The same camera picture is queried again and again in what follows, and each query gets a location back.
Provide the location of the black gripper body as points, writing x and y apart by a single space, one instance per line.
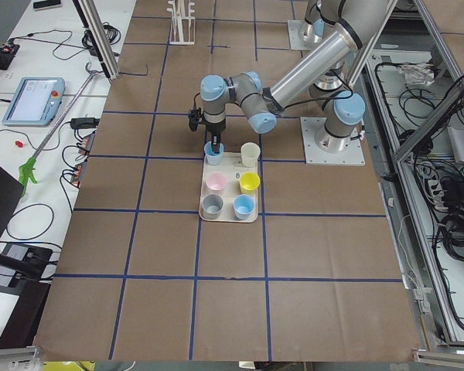
215 127

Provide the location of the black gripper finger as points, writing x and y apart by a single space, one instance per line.
215 148

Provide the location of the light blue cup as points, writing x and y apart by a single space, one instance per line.
213 158

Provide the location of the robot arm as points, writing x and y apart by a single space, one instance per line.
313 13
348 26

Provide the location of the white cup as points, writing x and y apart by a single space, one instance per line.
250 153

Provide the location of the pink cup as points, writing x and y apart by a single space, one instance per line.
216 181

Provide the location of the yellow cup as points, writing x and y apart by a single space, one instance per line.
249 183

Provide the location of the grey cup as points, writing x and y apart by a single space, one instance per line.
212 206

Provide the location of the cream plastic tray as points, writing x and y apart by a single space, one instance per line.
231 166

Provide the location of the blue teach pendant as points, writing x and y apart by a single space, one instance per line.
35 102

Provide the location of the white wire cup rack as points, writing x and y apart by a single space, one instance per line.
182 32

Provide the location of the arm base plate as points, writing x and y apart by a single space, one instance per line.
304 36
321 148

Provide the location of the aluminium frame post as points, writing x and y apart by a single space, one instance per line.
92 23

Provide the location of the green handled reacher grabber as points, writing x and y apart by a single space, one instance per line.
26 170

